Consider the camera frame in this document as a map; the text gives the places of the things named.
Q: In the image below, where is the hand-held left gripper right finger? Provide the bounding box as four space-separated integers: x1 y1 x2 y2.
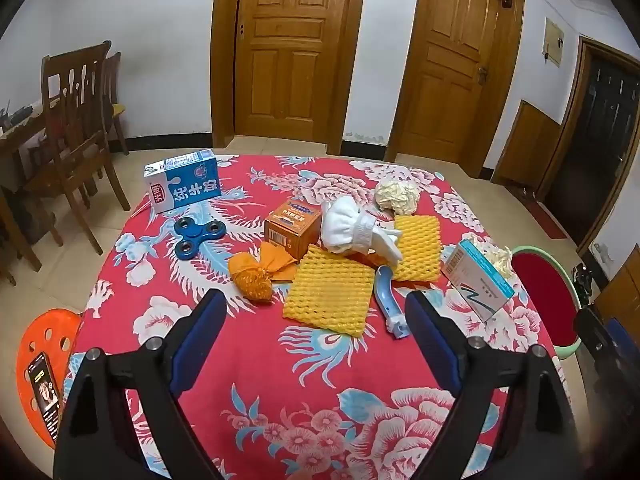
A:
404 290 588 480

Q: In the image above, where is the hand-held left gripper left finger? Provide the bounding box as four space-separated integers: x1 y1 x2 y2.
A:
52 288 229 480

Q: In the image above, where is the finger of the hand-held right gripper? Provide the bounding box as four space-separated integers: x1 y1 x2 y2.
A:
574 305 640 411

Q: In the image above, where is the white blue cardboard box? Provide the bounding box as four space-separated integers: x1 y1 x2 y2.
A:
441 239 516 323

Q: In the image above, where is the orange cloth pouch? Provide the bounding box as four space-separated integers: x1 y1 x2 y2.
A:
228 242 299 305

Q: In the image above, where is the red green round stool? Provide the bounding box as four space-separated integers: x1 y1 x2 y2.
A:
510 246 583 361

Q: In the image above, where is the yellow foam net sheet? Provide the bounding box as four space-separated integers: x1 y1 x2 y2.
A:
282 245 376 338
392 214 442 282

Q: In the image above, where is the orange cardboard box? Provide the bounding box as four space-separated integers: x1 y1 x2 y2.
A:
264 200 322 261

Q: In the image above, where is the tall wooden cabinet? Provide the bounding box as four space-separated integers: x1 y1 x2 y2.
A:
595 250 640 331

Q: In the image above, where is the black sneaker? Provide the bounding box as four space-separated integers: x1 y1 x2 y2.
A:
572 262 596 306

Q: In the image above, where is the red floral tablecloth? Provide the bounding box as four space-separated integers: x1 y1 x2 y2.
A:
65 154 566 480

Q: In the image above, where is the crumpled cream paper ball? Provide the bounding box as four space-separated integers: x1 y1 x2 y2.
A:
467 232 515 281
375 178 421 217

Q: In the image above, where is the blue fidget spinner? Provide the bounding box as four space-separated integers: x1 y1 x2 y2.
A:
172 218 227 261

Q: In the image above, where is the red doormat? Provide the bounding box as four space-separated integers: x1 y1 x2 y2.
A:
505 185 568 240

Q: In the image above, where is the blue white milk carton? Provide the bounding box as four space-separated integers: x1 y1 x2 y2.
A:
143 149 222 216

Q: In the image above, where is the orange plastic stool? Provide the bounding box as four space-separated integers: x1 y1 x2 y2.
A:
15 308 83 450

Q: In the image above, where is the black smartphone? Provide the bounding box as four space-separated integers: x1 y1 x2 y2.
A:
25 352 63 443

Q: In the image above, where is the dark entrance door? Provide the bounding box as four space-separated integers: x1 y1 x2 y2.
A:
537 35 640 258

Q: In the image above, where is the wooden chair yellow cushion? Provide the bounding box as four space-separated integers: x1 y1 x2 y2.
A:
97 51 131 156

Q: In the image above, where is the arched panel wooden door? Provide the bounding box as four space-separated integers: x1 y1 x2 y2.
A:
210 0 370 156

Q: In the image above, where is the blue plastic handle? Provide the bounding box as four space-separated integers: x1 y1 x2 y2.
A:
377 265 412 341

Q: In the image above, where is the low wooden wall cabinet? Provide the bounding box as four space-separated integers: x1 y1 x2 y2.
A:
491 99 565 188

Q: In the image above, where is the wooden door with handle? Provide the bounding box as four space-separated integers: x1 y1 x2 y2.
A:
386 0 527 178

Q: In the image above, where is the wall electrical box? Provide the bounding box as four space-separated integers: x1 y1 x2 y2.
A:
542 16 566 68

